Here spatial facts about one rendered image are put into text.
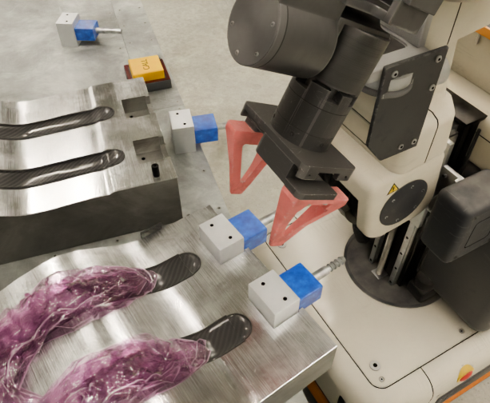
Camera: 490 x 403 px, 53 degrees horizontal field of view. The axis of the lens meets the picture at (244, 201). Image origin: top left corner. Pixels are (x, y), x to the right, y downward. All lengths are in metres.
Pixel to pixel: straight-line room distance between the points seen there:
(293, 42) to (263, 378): 0.35
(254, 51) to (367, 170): 0.51
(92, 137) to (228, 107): 1.58
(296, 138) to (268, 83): 2.06
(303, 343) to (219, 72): 2.09
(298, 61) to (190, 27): 2.61
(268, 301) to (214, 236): 0.11
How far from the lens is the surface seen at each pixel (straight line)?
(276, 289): 0.57
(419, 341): 1.28
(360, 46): 0.40
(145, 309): 0.58
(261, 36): 0.35
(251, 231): 0.64
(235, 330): 0.58
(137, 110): 0.85
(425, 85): 0.70
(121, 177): 0.70
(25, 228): 0.71
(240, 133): 0.47
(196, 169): 0.82
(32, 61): 1.17
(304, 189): 0.41
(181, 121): 0.84
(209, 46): 2.77
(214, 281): 0.61
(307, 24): 0.36
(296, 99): 0.42
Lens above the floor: 1.36
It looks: 47 degrees down
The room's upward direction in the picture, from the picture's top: straight up
